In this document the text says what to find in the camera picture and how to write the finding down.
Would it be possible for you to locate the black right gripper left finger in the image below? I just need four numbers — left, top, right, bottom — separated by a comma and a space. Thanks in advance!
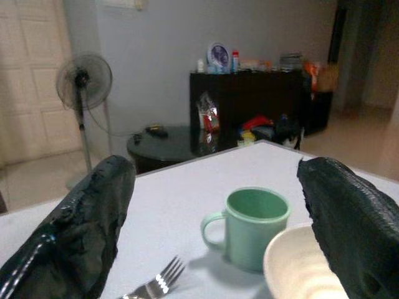
0, 154, 137, 299

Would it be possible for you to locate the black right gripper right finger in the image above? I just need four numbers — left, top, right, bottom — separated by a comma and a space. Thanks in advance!
296, 156, 399, 299

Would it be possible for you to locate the cream ceramic bowl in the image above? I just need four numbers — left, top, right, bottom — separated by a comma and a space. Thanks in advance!
263, 224, 350, 299

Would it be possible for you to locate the silver metal fork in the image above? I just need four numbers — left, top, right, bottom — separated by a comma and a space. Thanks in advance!
118, 255, 186, 299

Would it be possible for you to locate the green plastic mug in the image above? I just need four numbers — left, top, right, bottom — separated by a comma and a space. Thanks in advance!
200, 186, 292, 273

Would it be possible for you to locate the black and white bag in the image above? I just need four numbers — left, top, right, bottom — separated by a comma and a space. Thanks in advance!
274, 114, 305, 151

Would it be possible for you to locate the round black glass table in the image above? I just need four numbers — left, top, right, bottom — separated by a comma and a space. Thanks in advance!
126, 125, 219, 174

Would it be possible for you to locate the small black and yellow object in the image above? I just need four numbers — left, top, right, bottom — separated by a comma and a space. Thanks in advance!
145, 125, 168, 137

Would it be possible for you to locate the yellow plastic container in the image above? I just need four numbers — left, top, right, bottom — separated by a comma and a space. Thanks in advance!
237, 130, 257, 146

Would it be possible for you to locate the red cloth bag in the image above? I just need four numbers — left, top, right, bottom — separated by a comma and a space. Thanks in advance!
242, 115, 275, 131

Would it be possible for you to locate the orange snack bag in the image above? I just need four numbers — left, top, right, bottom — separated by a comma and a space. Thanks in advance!
304, 60, 322, 92

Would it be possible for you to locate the grey standing fan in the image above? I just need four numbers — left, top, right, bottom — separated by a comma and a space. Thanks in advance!
55, 52, 113, 190

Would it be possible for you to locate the dark wooden cabinet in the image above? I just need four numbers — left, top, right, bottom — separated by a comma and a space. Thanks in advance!
189, 70, 333, 150

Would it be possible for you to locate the white panelled door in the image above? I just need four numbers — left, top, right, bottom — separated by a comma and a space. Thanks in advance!
0, 0, 82, 166

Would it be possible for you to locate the red and clear snack bag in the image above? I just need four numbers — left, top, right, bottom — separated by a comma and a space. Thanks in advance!
196, 92, 220, 131

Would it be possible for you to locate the round blue and white container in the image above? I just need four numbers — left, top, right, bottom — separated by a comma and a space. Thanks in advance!
206, 42, 232, 74

